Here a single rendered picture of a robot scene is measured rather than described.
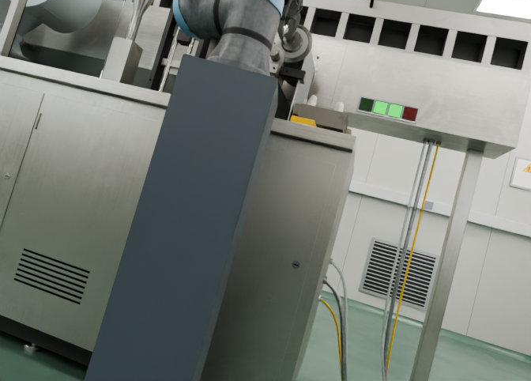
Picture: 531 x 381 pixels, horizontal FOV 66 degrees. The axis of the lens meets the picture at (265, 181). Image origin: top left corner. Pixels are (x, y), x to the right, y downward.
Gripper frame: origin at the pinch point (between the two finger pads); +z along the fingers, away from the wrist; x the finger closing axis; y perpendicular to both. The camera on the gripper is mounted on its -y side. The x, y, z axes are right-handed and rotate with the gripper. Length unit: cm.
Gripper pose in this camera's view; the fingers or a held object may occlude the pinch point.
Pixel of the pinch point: (284, 39)
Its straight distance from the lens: 153.2
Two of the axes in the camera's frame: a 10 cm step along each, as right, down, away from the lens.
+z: -0.2, 7.1, 7.0
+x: -9.4, -2.5, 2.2
